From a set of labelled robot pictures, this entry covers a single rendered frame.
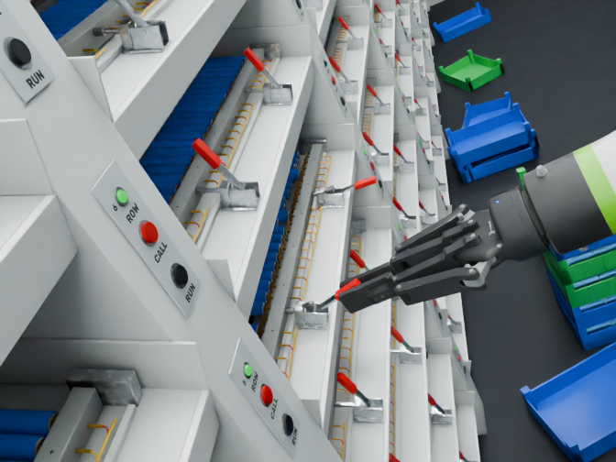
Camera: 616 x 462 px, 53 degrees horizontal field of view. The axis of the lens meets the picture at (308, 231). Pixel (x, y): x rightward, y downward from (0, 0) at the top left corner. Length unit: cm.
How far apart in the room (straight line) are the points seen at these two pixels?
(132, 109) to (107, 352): 19
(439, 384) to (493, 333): 54
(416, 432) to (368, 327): 20
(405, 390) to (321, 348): 44
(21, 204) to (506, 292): 174
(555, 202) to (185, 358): 38
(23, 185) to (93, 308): 10
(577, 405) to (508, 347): 27
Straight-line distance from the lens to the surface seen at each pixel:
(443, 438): 133
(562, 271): 161
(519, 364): 182
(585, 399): 171
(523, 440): 167
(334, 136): 113
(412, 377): 118
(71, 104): 45
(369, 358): 97
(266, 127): 84
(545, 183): 65
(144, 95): 54
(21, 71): 43
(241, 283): 57
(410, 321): 128
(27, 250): 38
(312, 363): 73
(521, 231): 65
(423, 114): 247
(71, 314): 48
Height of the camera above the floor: 136
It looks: 30 degrees down
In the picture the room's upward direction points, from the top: 29 degrees counter-clockwise
